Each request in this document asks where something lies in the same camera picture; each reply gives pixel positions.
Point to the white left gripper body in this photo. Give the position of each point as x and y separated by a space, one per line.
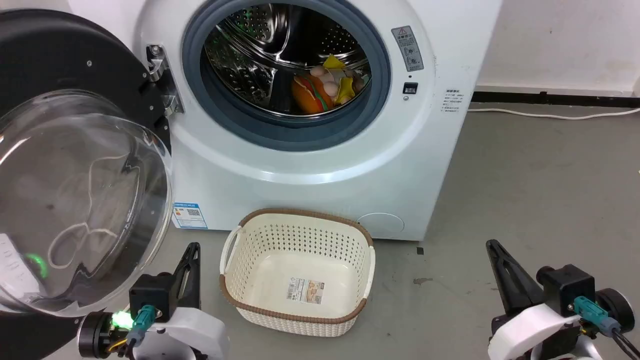
195 335

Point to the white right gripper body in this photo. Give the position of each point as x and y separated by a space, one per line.
525 330

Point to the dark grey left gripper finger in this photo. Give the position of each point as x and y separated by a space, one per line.
188 280

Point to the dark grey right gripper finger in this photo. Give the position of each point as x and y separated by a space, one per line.
515 290

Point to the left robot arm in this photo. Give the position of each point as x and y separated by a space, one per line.
92 335

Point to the white front-load washing machine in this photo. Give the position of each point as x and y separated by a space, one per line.
300 170

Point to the metal door hinge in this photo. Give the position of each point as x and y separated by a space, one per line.
161 70

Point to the black door latch socket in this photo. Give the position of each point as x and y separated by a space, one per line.
410 88

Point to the black round glass washer door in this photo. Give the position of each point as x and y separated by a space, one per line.
50 55

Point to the blue energy label sticker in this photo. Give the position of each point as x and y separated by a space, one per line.
190 216

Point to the cream perforated laundry basket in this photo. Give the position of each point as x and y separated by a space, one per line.
260 250

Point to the paper label in basket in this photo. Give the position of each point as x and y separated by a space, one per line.
305 291

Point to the round white filter cover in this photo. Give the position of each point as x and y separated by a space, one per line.
381 226

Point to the black baseboard strip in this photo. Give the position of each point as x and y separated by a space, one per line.
550 98

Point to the small printed text sticker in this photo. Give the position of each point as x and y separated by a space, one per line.
454 101

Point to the orange hamburger plush toy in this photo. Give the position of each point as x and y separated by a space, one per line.
309 97

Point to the stainless steel washer drum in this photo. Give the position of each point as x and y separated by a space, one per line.
250 50

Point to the pale pink plush toy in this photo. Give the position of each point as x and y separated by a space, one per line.
330 85

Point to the yellow star plush toy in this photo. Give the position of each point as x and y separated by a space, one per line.
345 90

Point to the grey warning sticker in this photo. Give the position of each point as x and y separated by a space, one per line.
407 48

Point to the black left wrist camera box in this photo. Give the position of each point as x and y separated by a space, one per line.
152 295

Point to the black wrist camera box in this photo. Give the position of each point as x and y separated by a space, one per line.
152 295
567 287

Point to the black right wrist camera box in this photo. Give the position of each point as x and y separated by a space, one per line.
567 287

